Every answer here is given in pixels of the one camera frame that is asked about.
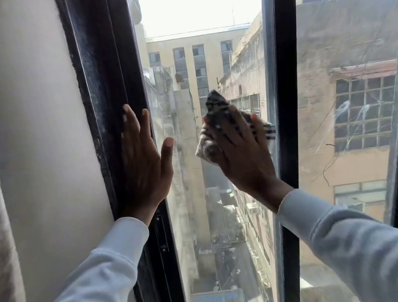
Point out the person's right hand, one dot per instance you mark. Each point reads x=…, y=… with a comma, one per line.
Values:
x=245, y=161

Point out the person's left middle finger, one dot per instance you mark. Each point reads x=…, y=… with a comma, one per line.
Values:
x=130, y=121

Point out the black window frame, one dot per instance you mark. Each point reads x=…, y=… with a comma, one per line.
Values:
x=110, y=76

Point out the person's left hand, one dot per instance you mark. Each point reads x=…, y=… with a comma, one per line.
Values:
x=143, y=170

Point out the narrow glass window pane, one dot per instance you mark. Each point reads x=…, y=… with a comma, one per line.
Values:
x=198, y=29

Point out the person's left forearm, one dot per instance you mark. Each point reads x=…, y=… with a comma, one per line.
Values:
x=92, y=285

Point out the tan multi-storey building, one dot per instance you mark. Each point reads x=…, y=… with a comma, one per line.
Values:
x=205, y=57

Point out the person's left thumb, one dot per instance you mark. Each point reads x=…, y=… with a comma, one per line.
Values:
x=168, y=152

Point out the weathered concrete building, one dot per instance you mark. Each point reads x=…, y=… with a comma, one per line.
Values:
x=345, y=47

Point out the black metal window hinge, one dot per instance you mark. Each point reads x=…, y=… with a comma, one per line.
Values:
x=160, y=230

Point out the person's right forearm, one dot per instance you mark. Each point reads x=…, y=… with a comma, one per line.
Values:
x=363, y=252

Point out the person's right fingers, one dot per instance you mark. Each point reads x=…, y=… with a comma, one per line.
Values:
x=234, y=126

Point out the wide glass window pane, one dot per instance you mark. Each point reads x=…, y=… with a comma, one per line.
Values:
x=347, y=65

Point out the grey concrete tower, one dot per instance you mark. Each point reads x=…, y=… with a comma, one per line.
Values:
x=190, y=164

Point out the black and white striped cloth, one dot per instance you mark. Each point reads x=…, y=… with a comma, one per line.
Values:
x=217, y=105

